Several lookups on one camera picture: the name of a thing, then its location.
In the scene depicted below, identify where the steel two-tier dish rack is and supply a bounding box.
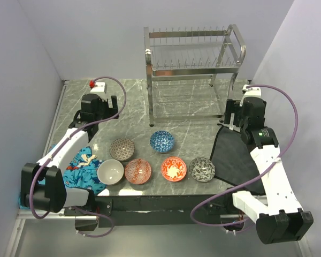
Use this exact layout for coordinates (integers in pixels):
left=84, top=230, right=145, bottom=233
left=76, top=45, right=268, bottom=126
left=143, top=24, right=246, bottom=127

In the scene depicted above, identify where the red geometric pattern bowl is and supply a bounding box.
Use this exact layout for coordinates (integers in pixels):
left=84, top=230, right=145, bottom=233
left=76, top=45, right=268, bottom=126
left=125, top=158, right=152, bottom=185

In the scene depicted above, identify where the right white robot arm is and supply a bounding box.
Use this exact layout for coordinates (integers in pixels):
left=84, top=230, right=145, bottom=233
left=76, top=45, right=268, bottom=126
left=224, top=96, right=314, bottom=244

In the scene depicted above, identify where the orange floral pattern bowl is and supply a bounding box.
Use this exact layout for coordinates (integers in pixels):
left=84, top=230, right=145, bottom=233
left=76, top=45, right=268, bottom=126
left=160, top=156, right=187, bottom=182

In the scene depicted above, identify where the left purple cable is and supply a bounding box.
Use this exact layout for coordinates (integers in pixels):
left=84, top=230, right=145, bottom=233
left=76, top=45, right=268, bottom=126
left=28, top=77, right=127, bottom=238

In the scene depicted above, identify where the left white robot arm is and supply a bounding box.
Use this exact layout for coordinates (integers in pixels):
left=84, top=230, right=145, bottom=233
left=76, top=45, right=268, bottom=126
left=19, top=93, right=121, bottom=215

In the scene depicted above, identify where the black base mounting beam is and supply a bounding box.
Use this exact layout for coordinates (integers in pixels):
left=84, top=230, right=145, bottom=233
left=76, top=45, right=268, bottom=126
left=63, top=193, right=247, bottom=231

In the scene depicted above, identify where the blue triangle pattern bowl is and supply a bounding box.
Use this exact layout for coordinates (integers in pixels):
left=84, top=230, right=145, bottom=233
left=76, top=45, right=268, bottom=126
left=150, top=130, right=175, bottom=153

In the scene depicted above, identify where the blue shark print cloth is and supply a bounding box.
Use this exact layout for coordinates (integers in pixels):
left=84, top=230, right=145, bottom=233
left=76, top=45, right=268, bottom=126
left=18, top=146, right=108, bottom=210

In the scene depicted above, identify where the black white leaf bowl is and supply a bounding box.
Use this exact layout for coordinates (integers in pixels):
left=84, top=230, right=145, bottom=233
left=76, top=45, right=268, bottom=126
left=189, top=157, right=216, bottom=183

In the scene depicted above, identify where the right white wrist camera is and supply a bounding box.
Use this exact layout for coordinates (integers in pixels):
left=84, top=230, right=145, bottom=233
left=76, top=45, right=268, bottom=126
left=239, top=85, right=262, bottom=106

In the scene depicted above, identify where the black microfibre cloth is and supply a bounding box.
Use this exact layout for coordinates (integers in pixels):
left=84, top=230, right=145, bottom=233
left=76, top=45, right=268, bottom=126
left=210, top=126, right=259, bottom=186

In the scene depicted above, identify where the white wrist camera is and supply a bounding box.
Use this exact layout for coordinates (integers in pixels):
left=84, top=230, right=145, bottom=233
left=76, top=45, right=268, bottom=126
left=239, top=85, right=262, bottom=106
left=89, top=80, right=107, bottom=94

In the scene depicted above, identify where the plain white grey bowl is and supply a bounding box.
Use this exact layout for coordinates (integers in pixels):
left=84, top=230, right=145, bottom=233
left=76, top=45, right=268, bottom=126
left=97, top=159, right=124, bottom=185

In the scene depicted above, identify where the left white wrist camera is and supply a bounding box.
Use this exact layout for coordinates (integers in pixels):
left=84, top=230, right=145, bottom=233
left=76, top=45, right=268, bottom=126
left=89, top=80, right=107, bottom=94

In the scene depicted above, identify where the brown floral pattern bowl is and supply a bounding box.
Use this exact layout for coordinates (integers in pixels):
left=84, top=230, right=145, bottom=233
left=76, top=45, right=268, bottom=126
left=109, top=138, right=135, bottom=161

